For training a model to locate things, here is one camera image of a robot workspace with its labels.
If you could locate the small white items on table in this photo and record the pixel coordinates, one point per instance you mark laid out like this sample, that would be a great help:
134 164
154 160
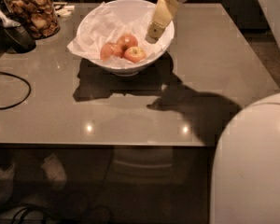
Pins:
64 10

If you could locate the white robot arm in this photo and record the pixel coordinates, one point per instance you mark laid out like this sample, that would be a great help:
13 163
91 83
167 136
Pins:
245 182

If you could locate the white paper liner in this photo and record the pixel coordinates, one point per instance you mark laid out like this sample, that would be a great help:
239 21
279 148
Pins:
99 28

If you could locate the red yellow apple front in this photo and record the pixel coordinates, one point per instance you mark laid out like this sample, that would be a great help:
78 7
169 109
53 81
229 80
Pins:
134 54

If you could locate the white plastic spoon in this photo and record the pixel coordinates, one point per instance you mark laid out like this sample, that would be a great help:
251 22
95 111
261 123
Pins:
7 22

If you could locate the white shoe right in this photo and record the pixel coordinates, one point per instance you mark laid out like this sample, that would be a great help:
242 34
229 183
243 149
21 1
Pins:
54 172

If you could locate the white shoe left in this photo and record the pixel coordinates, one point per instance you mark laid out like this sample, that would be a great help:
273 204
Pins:
6 183

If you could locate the white shoe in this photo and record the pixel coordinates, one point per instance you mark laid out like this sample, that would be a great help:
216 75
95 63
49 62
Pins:
6 183
54 172

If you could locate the red apple back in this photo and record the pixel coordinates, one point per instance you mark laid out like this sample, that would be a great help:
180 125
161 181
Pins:
126 41

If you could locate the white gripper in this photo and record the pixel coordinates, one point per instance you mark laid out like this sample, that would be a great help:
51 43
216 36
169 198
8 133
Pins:
163 15

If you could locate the red apple left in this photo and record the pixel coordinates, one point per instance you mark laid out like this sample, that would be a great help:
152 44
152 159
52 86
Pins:
110 49

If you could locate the white ceramic bowl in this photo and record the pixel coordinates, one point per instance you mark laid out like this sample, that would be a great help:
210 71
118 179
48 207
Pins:
137 13

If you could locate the black round lid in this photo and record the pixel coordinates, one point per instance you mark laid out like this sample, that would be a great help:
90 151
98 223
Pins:
19 39

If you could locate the glass jar of dried chips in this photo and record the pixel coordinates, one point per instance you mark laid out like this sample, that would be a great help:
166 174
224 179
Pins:
38 15

